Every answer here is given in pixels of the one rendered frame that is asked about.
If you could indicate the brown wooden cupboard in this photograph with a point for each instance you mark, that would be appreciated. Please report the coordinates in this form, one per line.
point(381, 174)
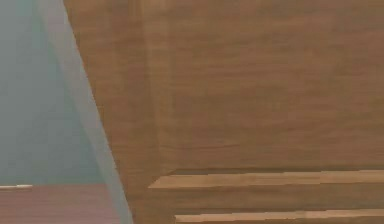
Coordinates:
point(253, 100)

